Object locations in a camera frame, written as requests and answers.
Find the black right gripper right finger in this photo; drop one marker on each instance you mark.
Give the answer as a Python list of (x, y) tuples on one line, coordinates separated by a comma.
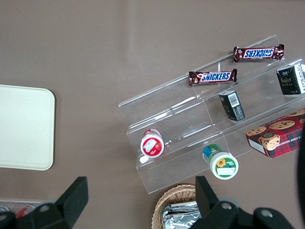
[(206, 198)]

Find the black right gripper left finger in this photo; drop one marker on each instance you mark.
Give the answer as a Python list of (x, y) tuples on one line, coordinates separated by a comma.
[(71, 200)]

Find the woven wicker basket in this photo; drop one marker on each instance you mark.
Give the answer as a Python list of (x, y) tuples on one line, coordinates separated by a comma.
[(175, 193)]

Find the foil wrapped sandwich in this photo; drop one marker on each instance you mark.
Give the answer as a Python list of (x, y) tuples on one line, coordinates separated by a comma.
[(178, 215)]

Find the cream plastic tray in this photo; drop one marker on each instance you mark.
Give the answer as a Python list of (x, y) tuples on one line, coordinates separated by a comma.
[(23, 127)]

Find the green sunflower lid yogurt cup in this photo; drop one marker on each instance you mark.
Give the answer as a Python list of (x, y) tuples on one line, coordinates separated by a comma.
[(221, 163)]

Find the clear box with cans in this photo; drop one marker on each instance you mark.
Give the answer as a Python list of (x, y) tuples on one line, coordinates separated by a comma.
[(21, 210)]

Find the red strawberry lid yogurt cup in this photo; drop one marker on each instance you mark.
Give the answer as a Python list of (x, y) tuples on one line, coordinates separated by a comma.
[(152, 146)]

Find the clear acrylic stepped display stand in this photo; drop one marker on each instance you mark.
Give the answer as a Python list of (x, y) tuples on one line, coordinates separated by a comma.
[(181, 114)]

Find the red tartan cookie box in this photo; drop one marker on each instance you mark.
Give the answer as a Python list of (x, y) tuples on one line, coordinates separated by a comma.
[(274, 137)]

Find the small black barcode box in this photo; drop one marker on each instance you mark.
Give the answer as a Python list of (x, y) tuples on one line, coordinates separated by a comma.
[(232, 105)]

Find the Snickers chocolate bar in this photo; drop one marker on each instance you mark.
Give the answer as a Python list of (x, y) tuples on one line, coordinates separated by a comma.
[(212, 77), (258, 53)]

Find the black box with gold print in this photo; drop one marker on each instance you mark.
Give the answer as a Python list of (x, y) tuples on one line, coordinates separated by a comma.
[(289, 81)]

